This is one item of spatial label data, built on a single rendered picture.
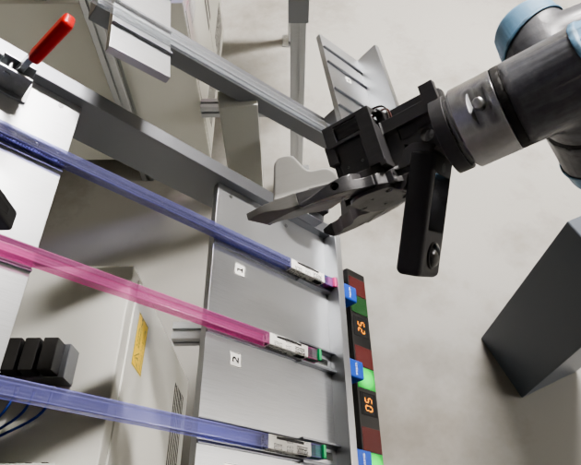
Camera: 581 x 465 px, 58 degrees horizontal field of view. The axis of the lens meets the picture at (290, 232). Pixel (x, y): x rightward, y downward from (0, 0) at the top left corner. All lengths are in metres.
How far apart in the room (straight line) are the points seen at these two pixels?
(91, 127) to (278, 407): 0.37
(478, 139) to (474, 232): 1.29
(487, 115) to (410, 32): 2.00
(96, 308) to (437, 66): 1.76
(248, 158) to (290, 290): 0.31
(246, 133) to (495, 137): 0.48
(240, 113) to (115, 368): 0.42
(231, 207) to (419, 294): 1.00
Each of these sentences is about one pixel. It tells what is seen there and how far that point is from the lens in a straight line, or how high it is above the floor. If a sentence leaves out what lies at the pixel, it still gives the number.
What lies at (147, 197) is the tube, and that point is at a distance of 0.57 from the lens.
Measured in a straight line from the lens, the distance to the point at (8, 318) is 0.47.
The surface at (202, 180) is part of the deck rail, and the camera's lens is 0.67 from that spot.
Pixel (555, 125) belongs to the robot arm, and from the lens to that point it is 0.48.
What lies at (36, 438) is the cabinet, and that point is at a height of 0.62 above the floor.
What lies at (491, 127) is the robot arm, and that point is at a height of 1.05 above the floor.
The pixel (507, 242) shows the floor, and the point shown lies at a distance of 1.76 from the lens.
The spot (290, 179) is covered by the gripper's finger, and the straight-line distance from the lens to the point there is 0.50.
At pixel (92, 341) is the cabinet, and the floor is 0.62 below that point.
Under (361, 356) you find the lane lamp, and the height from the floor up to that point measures 0.66.
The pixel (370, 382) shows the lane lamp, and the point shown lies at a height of 0.65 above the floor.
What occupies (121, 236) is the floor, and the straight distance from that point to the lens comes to 1.72.
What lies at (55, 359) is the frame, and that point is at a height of 0.67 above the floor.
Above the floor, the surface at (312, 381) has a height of 0.74.
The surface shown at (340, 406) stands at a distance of 0.66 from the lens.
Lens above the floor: 1.36
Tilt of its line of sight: 55 degrees down
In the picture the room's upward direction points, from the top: straight up
